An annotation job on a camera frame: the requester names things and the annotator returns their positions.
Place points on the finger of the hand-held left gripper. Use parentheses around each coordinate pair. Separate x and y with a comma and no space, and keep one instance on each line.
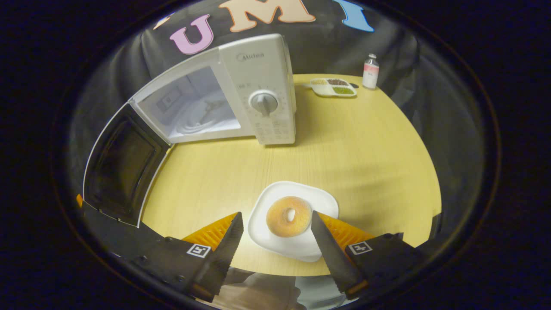
(80,200)

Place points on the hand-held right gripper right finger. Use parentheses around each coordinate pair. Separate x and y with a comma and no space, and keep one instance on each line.
(331,258)

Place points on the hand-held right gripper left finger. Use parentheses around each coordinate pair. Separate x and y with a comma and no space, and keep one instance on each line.
(224,254)

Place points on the glazed donut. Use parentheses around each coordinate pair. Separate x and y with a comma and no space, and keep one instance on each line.
(280,224)

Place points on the white microwave oven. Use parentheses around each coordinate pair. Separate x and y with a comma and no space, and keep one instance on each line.
(267,64)

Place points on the white square plate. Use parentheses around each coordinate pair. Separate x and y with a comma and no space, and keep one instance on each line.
(297,189)

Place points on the divided tray of grains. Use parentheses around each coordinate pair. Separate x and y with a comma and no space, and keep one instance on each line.
(333,88)

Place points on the small pink label bottle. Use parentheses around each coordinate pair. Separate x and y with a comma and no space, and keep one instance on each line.
(370,75)

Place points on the black backdrop cloth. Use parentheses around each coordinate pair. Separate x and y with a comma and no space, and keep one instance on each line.
(327,47)

